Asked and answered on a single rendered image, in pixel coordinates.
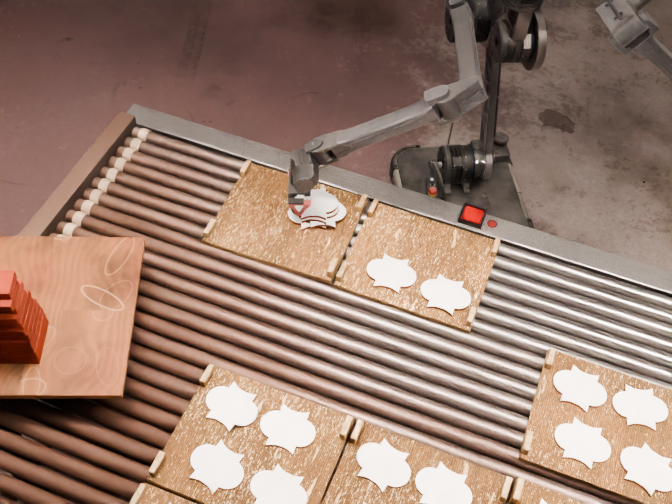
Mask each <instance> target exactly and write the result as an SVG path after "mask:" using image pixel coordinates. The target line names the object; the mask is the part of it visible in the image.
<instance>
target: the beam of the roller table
mask: <svg viewBox="0 0 672 504"><path fill-rule="evenodd" d="M127 114H130V115H133V116H135V118H136V124H137V127H138V128H145V129H148V130H151V131H152V132H154V133H157V134H160V135H163V136H167V137H170V138H173V139H176V140H179V141H182V142H185V143H189V144H192V145H195V146H198V147H201V148H204V149H207V150H210V151H214V152H217V153H220V154H223V155H226V156H229V157H232V158H236V159H239V160H242V161H246V160H251V162H252V164H255V165H259V166H262V167H266V168H269V169H272V170H276V171H279V172H282V173H286V174H288V169H289V168H290V155H291V153H290V152H287V151H284V150H281V149H277V148H274V147H271V146H268V145H265V144H261V143H258V142H255V141H252V140H249V139H246V138H242V137H239V136H236V135H233V134H230V133H226V132H223V131H220V130H217V129H214V128H210V127H207V126H204V125H201V124H198V123H194V122H191V121H188V120H185V119H182V118H179V117H175V116H172V115H169V114H166V113H163V112H159V111H156V110H153V109H150V108H147V107H143V106H140V105H137V104H133V105H132V107H131V108H130V109H129V110H128V112H127ZM319 184H323V185H326V186H329V187H333V188H336V189H340V190H343V191H346V192H350V193H353V194H356V195H360V196H362V194H366V195H368V196H367V198H369V200H368V201H370V202H373V200H374V199H376V200H378V201H379V202H378V203H381V204H384V205H387V206H390V207H393V208H396V209H400V210H403V211H406V212H409V213H412V214H415V215H418V216H421V217H424V218H428V219H431V220H434V221H437V222H440V223H443V224H446V225H449V226H452V227H456V228H459V229H462V230H465V231H468V232H471V233H474V234H477V235H481V236H484V237H487V238H490V239H493V240H495V239H496V238H498V239H500V242H501V243H502V244H505V245H508V246H511V247H514V248H518V249H521V250H524V251H527V252H530V253H533V254H536V255H540V256H543V257H546V258H549V259H552V260H555V261H558V262H561V263H565V264H568V265H571V266H574V267H577V268H580V269H583V270H587V271H590V272H593V273H596V274H599V275H602V276H605V277H609V278H612V279H615V280H618V281H621V282H624V283H627V284H630V285H634V286H637V287H640V288H643V289H646V290H649V291H652V292H656V293H659V294H662V295H665V296H668V297H671V298H672V272H670V271H667V270H663V269H660V268H657V267H654V266H651V265H647V264H644V263H641V262H638V261H635V260H632V259H628V258H625V257H622V256H619V255H616V254H612V253H609V252H606V251H603V250H600V249H596V248H593V247H590V246H587V245H584V244H580V243H577V242H574V241H571V240H568V239H565V238H561V237H558V236H555V235H552V234H549V233H545V232H542V231H539V230H536V229H533V228H529V227H526V226H523V225H520V224H517V223H513V222H510V221H507V220H504V219H501V218H498V217H494V216H491V215H488V214H486V217H485V219H484V222H483V225H482V227H481V229H477V228H474V227H471V226H468V225H465V224H462V223H458V222H457V221H458V218H459V215H460V213H461V210H462V206H459V205H456V204H453V203H450V202H446V201H443V200H440V199H437V198H434V197H431V196H427V195H424V194H421V193H418V192H415V191H411V190H408V189H405V188H402V187H399V186H395V185H392V184H389V183H386V182H383V181H380V180H376V179H373V178H370V177H367V176H364V175H360V174H357V173H354V172H351V171H348V170H344V169H341V168H338V167H335V166H332V165H328V166H326V167H324V166H323V167H321V168H319ZM489 220H494V221H496V222H497V226H496V227H495V228H491V227H489V226H488V225H487V222H488V221H489Z"/></svg>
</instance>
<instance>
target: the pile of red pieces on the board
mask: <svg viewBox="0 0 672 504"><path fill-rule="evenodd" d="M16 279H17V275H16V272H15V270H0V364H40V360H41V355H42V351H43V346H44V342H45V337H46V333H47V329H48V324H49V322H48V319H47V318H46V315H45V312H44V311H43V309H42V306H39V303H37V300H36V298H32V296H31V293H30V290H28V289H24V284H23V281H22V280H16Z"/></svg>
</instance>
